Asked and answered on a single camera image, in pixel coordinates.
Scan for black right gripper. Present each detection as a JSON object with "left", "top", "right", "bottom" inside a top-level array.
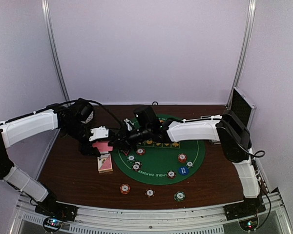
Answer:
[{"left": 108, "top": 124, "right": 151, "bottom": 151}]

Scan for black chips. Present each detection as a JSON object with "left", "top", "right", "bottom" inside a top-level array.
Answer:
[{"left": 132, "top": 161, "right": 142, "bottom": 172}]

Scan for red five chip stack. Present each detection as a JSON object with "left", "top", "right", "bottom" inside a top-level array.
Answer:
[{"left": 120, "top": 184, "right": 131, "bottom": 195}]

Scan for black hundred chip stack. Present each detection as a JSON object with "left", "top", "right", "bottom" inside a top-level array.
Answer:
[{"left": 145, "top": 189, "right": 155, "bottom": 197}]

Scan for black chip bottom mat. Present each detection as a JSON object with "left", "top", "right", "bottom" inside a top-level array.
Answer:
[{"left": 167, "top": 171, "right": 176, "bottom": 179}]

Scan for blue small blind button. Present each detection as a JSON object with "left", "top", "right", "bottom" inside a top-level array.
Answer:
[{"left": 178, "top": 166, "right": 189, "bottom": 176}]

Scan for green chip stack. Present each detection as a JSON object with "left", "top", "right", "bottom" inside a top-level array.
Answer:
[{"left": 174, "top": 191, "right": 186, "bottom": 202}]

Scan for red backed card deck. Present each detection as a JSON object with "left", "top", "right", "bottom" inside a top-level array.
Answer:
[{"left": 92, "top": 141, "right": 113, "bottom": 155}]

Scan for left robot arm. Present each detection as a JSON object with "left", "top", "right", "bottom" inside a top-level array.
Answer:
[{"left": 0, "top": 98, "right": 110, "bottom": 216}]

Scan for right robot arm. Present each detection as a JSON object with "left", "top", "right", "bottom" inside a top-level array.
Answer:
[{"left": 108, "top": 106, "right": 266, "bottom": 215}]

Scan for black red triangle button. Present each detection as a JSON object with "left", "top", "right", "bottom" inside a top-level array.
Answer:
[{"left": 121, "top": 150, "right": 130, "bottom": 156}]

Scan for gold playing card box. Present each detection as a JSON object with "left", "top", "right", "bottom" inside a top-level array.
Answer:
[{"left": 97, "top": 154, "right": 113, "bottom": 174}]

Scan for floral patterned plate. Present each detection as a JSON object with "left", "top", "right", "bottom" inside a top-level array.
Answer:
[{"left": 84, "top": 109, "right": 95, "bottom": 124}]

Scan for green round poker mat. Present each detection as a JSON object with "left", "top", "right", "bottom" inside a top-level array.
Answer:
[{"left": 111, "top": 140, "right": 206, "bottom": 185}]

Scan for aluminium poker chip case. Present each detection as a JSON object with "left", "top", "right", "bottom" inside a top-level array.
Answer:
[{"left": 200, "top": 86, "right": 256, "bottom": 146}]

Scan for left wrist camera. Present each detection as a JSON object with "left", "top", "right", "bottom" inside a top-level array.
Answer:
[{"left": 89, "top": 126, "right": 109, "bottom": 142}]

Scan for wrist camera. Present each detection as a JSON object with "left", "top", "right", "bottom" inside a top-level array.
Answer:
[
  {"left": 121, "top": 105, "right": 161, "bottom": 135},
  {"left": 89, "top": 126, "right": 109, "bottom": 142}
]

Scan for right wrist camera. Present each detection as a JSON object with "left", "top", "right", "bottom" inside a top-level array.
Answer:
[{"left": 121, "top": 105, "right": 161, "bottom": 135}]

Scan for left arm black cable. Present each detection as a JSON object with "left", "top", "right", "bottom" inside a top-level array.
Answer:
[{"left": 87, "top": 99, "right": 125, "bottom": 132}]

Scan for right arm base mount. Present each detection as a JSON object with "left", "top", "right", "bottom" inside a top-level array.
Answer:
[{"left": 224, "top": 202, "right": 266, "bottom": 220}]

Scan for right aluminium frame post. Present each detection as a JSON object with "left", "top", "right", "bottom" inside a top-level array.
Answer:
[{"left": 226, "top": 0, "right": 257, "bottom": 108}]

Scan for aluminium frame post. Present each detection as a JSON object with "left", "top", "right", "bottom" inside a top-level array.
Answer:
[
  {"left": 41, "top": 0, "right": 70, "bottom": 101},
  {"left": 226, "top": 0, "right": 257, "bottom": 108}
]

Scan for left aluminium frame post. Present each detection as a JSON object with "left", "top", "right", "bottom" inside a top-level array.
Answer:
[{"left": 41, "top": 0, "right": 70, "bottom": 101}]

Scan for aluminium front rail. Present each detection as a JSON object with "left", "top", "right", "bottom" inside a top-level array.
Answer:
[{"left": 7, "top": 193, "right": 293, "bottom": 234}]

